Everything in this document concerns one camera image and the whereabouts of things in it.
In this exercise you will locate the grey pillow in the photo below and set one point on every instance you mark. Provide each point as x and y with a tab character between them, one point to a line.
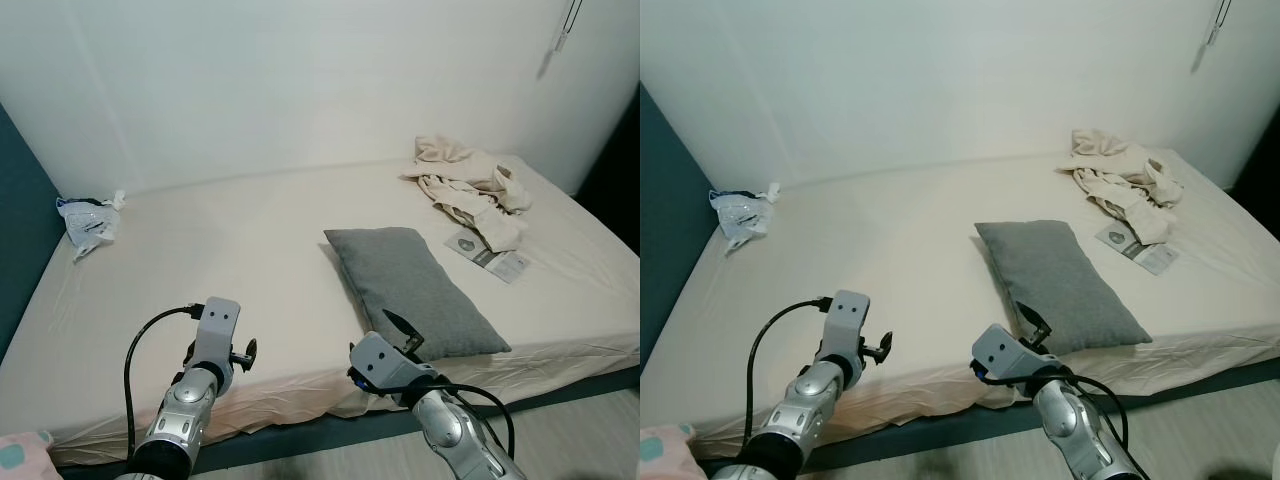
410	280
1060	275

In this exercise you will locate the pink patterned pillow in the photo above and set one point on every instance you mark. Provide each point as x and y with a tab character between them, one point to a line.
662	452
20	458

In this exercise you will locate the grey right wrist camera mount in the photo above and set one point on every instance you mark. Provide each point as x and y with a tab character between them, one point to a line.
1003	352
380	365

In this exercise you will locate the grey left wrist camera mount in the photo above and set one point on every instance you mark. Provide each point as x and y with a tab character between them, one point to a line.
218	325
848	318

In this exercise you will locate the beige crumpled clothes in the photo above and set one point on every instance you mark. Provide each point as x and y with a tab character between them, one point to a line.
460	180
1115	170

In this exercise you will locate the bed with cream sheet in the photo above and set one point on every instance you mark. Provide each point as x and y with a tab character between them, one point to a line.
900	260
250	260

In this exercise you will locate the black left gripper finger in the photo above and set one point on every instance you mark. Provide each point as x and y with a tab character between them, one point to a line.
884	344
250	349

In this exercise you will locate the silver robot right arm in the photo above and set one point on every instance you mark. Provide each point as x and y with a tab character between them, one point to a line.
450	430
1075	425

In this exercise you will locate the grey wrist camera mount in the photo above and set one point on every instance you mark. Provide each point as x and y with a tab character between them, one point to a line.
218	325
380	365
1003	352
848	318

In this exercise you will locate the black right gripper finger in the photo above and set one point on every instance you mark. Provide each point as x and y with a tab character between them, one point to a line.
1034	320
400	326

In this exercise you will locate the crumpled white blue bag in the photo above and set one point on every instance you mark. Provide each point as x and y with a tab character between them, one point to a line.
88	222
742	212

